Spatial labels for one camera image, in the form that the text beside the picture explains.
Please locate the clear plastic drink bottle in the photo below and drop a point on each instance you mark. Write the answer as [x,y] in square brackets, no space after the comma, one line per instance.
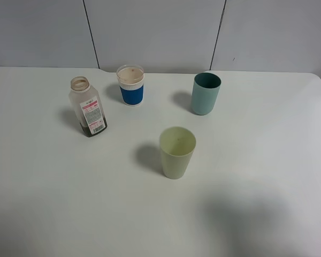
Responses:
[87,106]

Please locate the light green plastic cup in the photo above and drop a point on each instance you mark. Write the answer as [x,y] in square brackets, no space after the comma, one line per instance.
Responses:
[177,145]

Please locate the teal plastic cup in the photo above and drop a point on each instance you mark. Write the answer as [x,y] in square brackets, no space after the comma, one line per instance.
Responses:
[205,91]

